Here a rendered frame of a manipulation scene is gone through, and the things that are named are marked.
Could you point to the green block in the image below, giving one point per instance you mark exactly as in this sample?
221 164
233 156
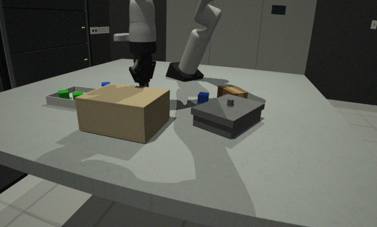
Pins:
75 94
64 94

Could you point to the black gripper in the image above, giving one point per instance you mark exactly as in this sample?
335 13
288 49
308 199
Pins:
143 68

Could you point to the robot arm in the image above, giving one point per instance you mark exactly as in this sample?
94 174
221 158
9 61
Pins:
142 29

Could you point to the brown cardboard box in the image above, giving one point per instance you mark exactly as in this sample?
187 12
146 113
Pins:
230 89

